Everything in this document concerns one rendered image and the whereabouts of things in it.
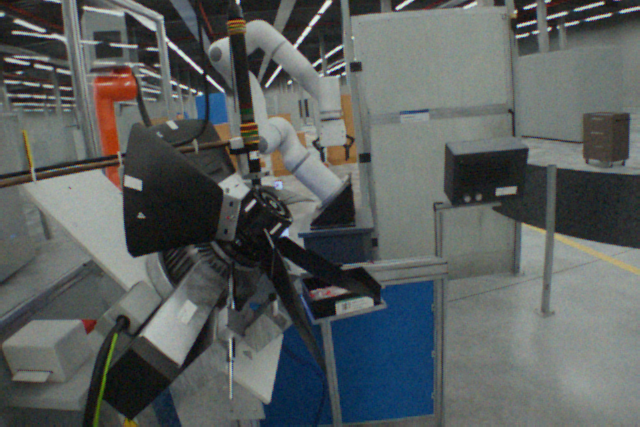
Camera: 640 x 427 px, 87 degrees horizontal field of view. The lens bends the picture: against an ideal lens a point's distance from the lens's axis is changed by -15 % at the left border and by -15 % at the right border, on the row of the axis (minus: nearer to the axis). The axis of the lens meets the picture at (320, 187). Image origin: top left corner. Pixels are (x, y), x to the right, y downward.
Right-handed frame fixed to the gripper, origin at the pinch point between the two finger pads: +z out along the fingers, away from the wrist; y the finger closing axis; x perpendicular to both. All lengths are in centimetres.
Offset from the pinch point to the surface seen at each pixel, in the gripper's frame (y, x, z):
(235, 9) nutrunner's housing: 9, 66, -41
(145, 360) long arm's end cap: 10, 112, 16
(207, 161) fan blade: 19, 67, -7
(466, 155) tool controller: -46, 23, 0
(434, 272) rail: -35, 17, 41
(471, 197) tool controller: -48, 18, 15
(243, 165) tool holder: 11, 66, -5
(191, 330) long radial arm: 9, 100, 18
